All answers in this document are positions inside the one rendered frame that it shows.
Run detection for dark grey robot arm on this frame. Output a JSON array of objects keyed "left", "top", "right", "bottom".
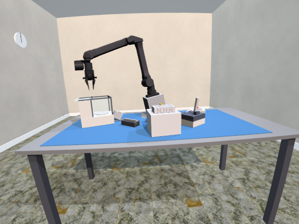
[{"left": 74, "top": 35, "right": 159, "bottom": 98}]

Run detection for blue bench mat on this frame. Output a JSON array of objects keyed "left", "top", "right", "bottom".
[{"left": 40, "top": 109, "right": 272, "bottom": 146}]

